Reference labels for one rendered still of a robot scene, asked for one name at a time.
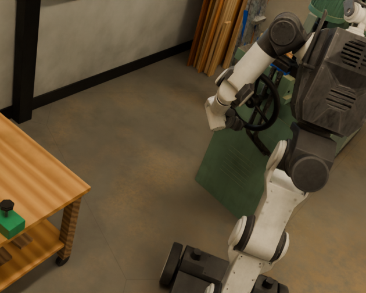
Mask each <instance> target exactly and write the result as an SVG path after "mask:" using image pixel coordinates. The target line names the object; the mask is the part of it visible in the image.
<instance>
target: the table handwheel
mask: <svg viewBox="0 0 366 293"><path fill-rule="evenodd" d="M260 79H261V80H262V81H264V82H265V83H266V85H267V86H268V87H269V89H270V91H271V93H272V96H273V100H274V110H273V113H272V116H271V117H270V119H269V120H268V119H267V118H266V116H265V115H264V113H263V112H262V111H261V109H260V108H259V106H258V105H259V104H260V102H261V101H263V100H265V99H268V96H269V94H268V93H266V94H265V96H264V97H263V96H261V95H260V94H258V95H257V94H256V93H257V88H258V85H259V81H260ZM245 105H246V106H247V107H248V108H256V110H257V111H258V112H259V114H260V115H261V117H262V118H263V120H264V121H265V123H264V124H262V125H258V126H257V125H252V124H249V123H247V124H246V125H245V126H244V128H246V129H248V130H251V131H263V130H266V129H268V128H269V127H271V126H272V125H273V124H274V123H275V121H276V120H277V118H278V115H279V111H280V98H279V93H278V90H277V88H276V86H275V85H274V83H273V82H272V81H271V79H270V78H269V77H267V76H266V75H265V74H264V73H262V74H261V75H260V76H259V78H258V79H257V80H256V82H255V86H254V94H253V95H252V96H251V97H250V98H249V99H248V100H247V101H246V102H245ZM230 108H231V109H233V110H234V111H235V117H237V118H238V119H241V120H242V121H243V122H245V121H244V120H243V119H242V118H241V117H240V116H239V115H238V113H237V111H236V110H235V109H234V108H233V107H232V106H231V107H230Z"/></svg>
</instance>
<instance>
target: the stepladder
mask: <svg viewBox="0 0 366 293"><path fill-rule="evenodd" d="M267 2H268V0H248V2H247V5H246V9H245V10H244V11H243V20H242V24H241V27H240V30H239V34H238V37H237V41H236V44H235V48H234V52H233V54H232V58H231V62H230V65H229V67H231V66H234V65H235V62H236V59H235V58H234V56H235V54H236V51H237V49H238V47H240V46H241V47H242V46H244V45H249V44H250V42H251V40H252V36H253V32H254V36H253V41H252V43H255V42H256V41H257V40H258V38H259V34H260V30H261V25H262V22H264V21H265V20H266V17H264V14H265V10H266V7H267Z"/></svg>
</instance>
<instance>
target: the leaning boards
mask: <svg viewBox="0 0 366 293"><path fill-rule="evenodd" d="M247 2H248V0H204V1H203V5H202V9H201V12H200V16H199V20H198V24H197V27H196V31H195V35H194V38H193V43H192V46H191V51H190V53H189V58H188V62H187V64H186V65H187V66H190V65H193V67H196V69H198V73H200V72H203V71H204V73H206V74H207V76H209V77H210V76H212V75H213V74H214V72H215V70H216V68H217V65H220V64H221V63H222V61H223V59H225V60H224V63H223V68H224V69H227V68H229V65H230V62H231V58H232V54H233V52H234V48H235V44H236V41H237V37H238V34H239V30H240V27H241V24H242V20H243V11H244V10H245V9H246V5H247Z"/></svg>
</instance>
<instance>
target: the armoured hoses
mask: <svg viewBox="0 0 366 293"><path fill-rule="evenodd" d="M276 69H277V68H276V67H275V66H271V69H270V72H269V74H268V77H269V78H270V79H271V80H272V78H273V76H274V74H275V72H276ZM283 75H284V73H283V72H282V71H278V74H277V77H276V79H275V81H274V85H275V86H276V88H278V85H279V83H280V81H281V78H282V76H283ZM267 90H268V86H267V85H266V83H265V84H264V86H263V88H262V90H261V93H260V95H261V96H263V97H264V96H265V94H266V92H267ZM272 100H273V96H272V93H271V92H270V94H269V96H268V99H267V101H266V104H265V106H264V108H263V113H264V115H265V116H266V115H267V112H268V110H269V108H270V105H271V102H272ZM257 112H258V111H257V110H256V108H254V109H253V111H252V114H251V117H250V119H249V121H248V123H249V124H253V122H254V120H255V118H256V115H257ZM263 122H264V120H263V118H262V117H261V116H260V118H259V120H258V124H257V126H258V125H262V124H263ZM246 134H247V136H249V138H250V139H251V141H253V143H254V144H255V146H256V147H257V148H258V149H259V151H260V152H261V153H262V155H263V156H266V155H267V156H268V157H269V158H270V156H271V154H272V153H271V152H270V151H269V149H267V148H266V146H265V145H264V144H263V143H262V141H260V139H259V137H258V134H259V131H254V133H253V134H252V133H251V132H250V130H248V129H246Z"/></svg>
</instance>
